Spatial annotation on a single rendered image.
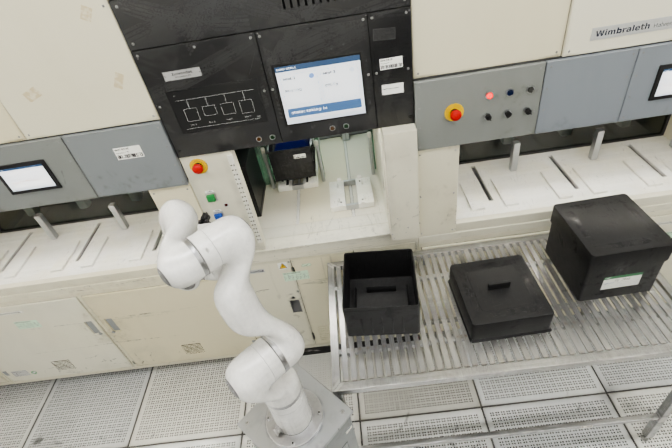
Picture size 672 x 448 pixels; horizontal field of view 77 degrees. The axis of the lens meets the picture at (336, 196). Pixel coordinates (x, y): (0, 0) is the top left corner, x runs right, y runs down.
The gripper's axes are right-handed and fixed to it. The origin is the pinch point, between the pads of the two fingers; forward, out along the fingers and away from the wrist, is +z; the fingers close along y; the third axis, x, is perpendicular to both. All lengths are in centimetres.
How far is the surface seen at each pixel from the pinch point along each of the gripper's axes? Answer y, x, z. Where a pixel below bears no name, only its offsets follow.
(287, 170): 25, -20, 54
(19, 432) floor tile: -143, -120, -12
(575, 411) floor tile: 146, -120, -33
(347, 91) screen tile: 60, 36, 12
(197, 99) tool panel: 9.0, 41.6, 12.3
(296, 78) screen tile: 43, 44, 12
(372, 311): 57, -29, -30
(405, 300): 71, -43, -16
